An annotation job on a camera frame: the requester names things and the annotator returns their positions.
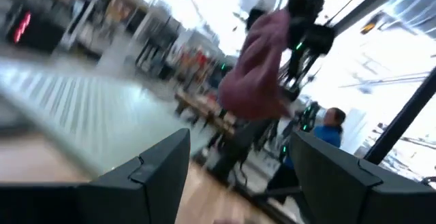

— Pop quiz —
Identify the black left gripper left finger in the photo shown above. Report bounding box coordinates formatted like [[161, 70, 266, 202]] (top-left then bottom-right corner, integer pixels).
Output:
[[0, 127, 191, 224]]

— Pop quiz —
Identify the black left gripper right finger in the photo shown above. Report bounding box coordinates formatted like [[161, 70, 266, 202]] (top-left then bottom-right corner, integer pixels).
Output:
[[288, 130, 436, 224]]

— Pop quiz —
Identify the maroon baseball cap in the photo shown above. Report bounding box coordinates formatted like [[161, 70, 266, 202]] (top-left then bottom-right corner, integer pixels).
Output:
[[217, 8, 294, 121]]

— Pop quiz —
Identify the person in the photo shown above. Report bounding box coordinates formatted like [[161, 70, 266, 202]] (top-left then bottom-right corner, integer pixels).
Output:
[[265, 106, 347, 205]]

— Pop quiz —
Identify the wooden workbench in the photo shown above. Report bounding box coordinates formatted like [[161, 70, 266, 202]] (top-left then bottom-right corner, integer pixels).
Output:
[[174, 90, 239, 138]]

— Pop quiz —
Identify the red neon sign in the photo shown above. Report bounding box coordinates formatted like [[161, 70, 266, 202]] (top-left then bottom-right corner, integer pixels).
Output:
[[12, 10, 32, 44]]

